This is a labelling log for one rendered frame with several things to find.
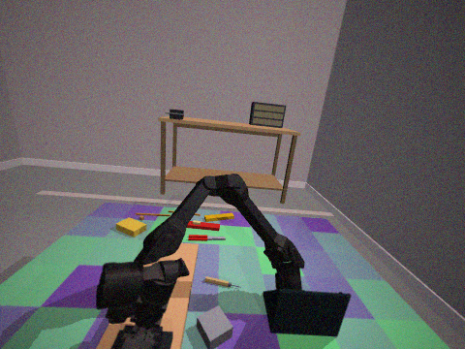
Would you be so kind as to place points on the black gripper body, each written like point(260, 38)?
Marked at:
point(150, 316)

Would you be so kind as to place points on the wooden-handled awl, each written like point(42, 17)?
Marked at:
point(219, 282)

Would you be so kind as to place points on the orange panel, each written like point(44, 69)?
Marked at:
point(176, 314)

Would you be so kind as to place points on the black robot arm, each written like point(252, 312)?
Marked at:
point(121, 284)

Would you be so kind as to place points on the red long flat block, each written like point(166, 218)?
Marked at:
point(204, 226)

